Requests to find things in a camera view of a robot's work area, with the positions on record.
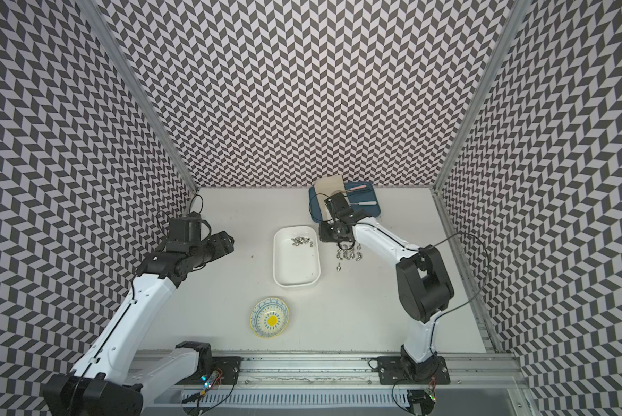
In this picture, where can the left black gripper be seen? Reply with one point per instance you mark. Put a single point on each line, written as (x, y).
(221, 243)

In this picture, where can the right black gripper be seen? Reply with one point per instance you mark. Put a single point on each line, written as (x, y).
(324, 236)

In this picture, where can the removed silver wing nuts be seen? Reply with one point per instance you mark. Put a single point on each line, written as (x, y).
(345, 255)

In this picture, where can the white storage box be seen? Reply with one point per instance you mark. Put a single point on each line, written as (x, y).
(296, 267)

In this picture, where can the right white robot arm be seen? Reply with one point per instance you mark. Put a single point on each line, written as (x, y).
(424, 286)

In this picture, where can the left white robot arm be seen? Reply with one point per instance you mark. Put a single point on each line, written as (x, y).
(99, 382)

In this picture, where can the silver wing nut pile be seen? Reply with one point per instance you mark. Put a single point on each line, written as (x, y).
(298, 241)

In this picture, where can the teal tray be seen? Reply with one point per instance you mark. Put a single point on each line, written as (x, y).
(360, 195)

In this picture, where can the beige cloth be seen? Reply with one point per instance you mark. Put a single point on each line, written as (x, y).
(328, 186)

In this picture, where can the yellow patterned bowl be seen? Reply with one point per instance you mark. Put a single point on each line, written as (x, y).
(269, 318)

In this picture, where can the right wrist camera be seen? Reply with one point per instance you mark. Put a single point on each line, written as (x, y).
(338, 206)

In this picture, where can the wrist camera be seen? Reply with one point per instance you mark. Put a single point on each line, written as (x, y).
(338, 206)
(186, 230)

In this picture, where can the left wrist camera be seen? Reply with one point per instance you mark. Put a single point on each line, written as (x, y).
(186, 230)

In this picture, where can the pink handled spoon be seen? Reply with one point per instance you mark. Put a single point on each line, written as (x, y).
(358, 188)

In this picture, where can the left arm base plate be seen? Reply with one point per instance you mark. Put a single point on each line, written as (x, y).
(228, 365)

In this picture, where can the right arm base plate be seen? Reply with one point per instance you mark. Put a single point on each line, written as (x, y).
(401, 370)

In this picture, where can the aluminium rail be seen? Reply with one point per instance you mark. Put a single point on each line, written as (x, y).
(359, 370)

